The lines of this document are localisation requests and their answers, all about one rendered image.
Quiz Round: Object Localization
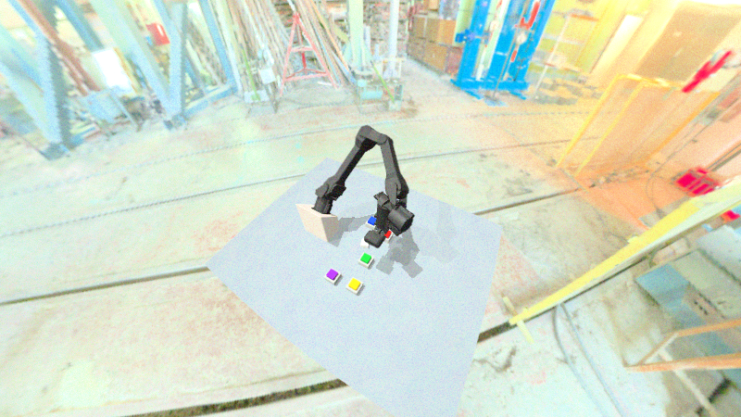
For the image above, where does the yellow button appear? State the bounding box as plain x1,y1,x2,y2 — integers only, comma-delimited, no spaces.
346,276,363,295

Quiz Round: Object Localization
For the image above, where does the purple button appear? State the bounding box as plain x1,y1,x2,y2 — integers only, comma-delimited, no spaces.
323,268,342,285

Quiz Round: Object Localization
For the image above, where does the blue button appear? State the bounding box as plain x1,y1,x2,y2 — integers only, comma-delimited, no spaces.
365,217,377,231

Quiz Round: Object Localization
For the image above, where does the green button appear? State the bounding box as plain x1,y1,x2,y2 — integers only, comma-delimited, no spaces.
358,253,374,269

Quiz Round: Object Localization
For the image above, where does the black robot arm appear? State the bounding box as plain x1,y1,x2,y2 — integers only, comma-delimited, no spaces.
312,125,415,236

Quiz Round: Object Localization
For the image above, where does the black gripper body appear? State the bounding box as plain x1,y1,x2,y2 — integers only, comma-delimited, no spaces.
364,212,390,248

